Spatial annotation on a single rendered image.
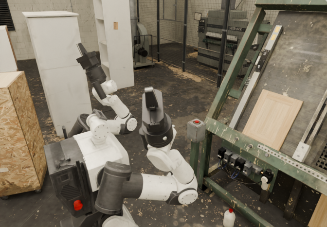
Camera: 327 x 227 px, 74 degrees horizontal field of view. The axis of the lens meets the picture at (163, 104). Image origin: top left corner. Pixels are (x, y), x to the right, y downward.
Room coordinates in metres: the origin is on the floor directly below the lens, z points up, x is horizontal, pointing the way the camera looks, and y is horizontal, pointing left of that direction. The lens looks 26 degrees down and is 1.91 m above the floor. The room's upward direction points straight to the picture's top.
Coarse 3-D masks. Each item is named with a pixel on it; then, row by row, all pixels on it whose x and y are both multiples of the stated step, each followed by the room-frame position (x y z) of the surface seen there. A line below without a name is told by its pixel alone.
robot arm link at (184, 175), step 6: (186, 162) 0.63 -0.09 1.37; (180, 168) 0.59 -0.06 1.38; (186, 168) 0.61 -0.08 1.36; (174, 174) 0.60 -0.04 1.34; (180, 174) 0.59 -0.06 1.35; (186, 174) 0.60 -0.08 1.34; (192, 174) 0.62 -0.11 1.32; (180, 180) 0.60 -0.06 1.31; (186, 180) 0.60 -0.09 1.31; (192, 180) 0.62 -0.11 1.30; (180, 186) 0.61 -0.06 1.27; (186, 186) 0.60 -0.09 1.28; (192, 186) 0.61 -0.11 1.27
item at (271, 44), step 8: (280, 32) 1.91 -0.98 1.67; (272, 40) 1.88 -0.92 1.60; (272, 48) 1.86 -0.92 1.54; (264, 64) 1.81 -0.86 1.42; (256, 72) 1.80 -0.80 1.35; (256, 80) 1.76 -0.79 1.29; (248, 88) 1.75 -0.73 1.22; (248, 96) 1.71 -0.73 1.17; (240, 104) 1.71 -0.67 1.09; (240, 112) 1.66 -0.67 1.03; (232, 120) 1.67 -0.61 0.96
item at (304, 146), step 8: (320, 104) 1.33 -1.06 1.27; (320, 112) 1.32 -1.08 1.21; (312, 120) 1.29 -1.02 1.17; (320, 120) 1.27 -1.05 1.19; (312, 128) 1.26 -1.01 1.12; (320, 128) 1.27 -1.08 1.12; (304, 136) 1.25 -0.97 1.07; (312, 136) 1.23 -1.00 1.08; (304, 144) 1.22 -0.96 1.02; (296, 152) 1.21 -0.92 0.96; (304, 152) 1.19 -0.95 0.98; (304, 160) 1.20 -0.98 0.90
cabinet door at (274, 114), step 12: (264, 96) 1.65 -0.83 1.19; (276, 96) 1.59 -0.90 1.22; (264, 108) 1.58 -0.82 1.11; (276, 108) 1.53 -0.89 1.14; (288, 108) 1.48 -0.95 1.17; (252, 120) 1.58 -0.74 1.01; (264, 120) 1.53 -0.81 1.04; (276, 120) 1.47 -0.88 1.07; (288, 120) 1.42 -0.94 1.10; (252, 132) 1.52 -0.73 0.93; (264, 132) 1.47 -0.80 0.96; (276, 132) 1.41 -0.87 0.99; (288, 132) 1.38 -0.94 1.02; (276, 144) 1.36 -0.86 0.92
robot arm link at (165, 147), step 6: (174, 132) 0.62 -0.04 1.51; (144, 138) 0.58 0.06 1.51; (174, 138) 0.62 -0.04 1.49; (144, 144) 0.60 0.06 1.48; (150, 144) 0.54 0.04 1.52; (156, 144) 0.52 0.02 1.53; (162, 144) 0.53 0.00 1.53; (168, 144) 0.56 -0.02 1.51; (162, 150) 0.55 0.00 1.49; (168, 150) 0.56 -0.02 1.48
